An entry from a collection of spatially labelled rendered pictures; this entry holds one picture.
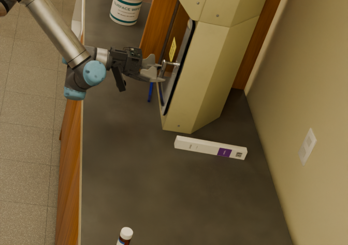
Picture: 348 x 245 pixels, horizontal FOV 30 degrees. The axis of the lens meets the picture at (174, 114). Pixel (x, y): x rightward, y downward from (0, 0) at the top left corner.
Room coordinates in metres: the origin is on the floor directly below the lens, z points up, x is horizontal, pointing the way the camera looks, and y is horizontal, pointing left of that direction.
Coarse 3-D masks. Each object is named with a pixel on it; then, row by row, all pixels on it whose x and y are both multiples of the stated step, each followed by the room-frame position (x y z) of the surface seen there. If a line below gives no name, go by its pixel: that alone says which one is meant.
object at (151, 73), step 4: (152, 68) 1.94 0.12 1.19; (156, 68) 1.94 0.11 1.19; (140, 72) 1.94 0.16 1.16; (144, 72) 1.94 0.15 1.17; (148, 72) 1.94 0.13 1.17; (152, 72) 1.94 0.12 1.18; (156, 72) 1.94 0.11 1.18; (144, 76) 1.93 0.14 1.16; (148, 76) 1.93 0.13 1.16; (152, 76) 1.94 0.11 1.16; (156, 76) 1.94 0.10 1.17; (152, 80) 1.93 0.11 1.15; (156, 80) 1.93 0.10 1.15; (160, 80) 1.94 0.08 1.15; (164, 80) 1.95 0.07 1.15
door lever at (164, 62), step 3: (162, 60) 1.99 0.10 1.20; (165, 60) 1.99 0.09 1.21; (162, 63) 1.99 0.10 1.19; (165, 63) 1.98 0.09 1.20; (168, 63) 1.99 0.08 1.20; (171, 63) 1.99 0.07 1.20; (174, 63) 2.00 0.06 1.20; (177, 63) 2.00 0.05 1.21; (162, 66) 1.98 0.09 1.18; (165, 66) 1.99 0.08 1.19; (162, 69) 1.98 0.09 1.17; (159, 72) 1.99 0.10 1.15; (162, 72) 1.98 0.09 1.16; (159, 75) 1.98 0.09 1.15; (162, 75) 1.98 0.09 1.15
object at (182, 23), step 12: (180, 12) 2.17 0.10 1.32; (180, 24) 2.12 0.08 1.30; (192, 24) 1.97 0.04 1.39; (168, 36) 2.23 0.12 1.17; (180, 36) 2.07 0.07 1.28; (168, 48) 2.18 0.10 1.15; (180, 48) 2.02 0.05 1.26; (168, 60) 2.13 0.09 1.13; (180, 60) 1.97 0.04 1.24; (168, 72) 2.07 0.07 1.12; (168, 84) 2.02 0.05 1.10; (168, 96) 1.97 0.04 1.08
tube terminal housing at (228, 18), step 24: (216, 0) 1.97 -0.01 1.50; (240, 0) 1.99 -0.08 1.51; (264, 0) 2.15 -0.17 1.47; (216, 24) 1.98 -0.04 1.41; (240, 24) 2.05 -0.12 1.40; (192, 48) 1.96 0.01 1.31; (216, 48) 1.98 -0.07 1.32; (240, 48) 2.12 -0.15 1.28; (192, 72) 1.97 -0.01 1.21; (216, 72) 2.01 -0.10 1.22; (192, 96) 1.98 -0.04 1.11; (216, 96) 2.08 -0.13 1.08; (168, 120) 1.96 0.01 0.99; (192, 120) 1.99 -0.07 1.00
